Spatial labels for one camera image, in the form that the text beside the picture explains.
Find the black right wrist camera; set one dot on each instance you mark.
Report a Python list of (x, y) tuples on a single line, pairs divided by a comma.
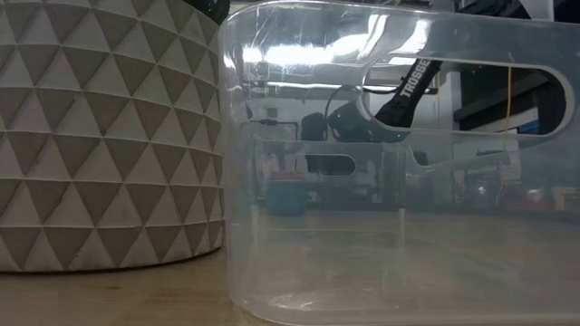
[(313, 127)]

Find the clear plastic basket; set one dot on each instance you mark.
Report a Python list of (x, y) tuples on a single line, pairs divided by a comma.
[(362, 271)]

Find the succulent in white patterned pot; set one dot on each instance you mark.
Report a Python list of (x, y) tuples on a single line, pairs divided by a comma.
[(90, 136)]

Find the silver horizontal bar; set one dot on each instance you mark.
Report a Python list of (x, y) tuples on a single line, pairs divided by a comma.
[(308, 85)]

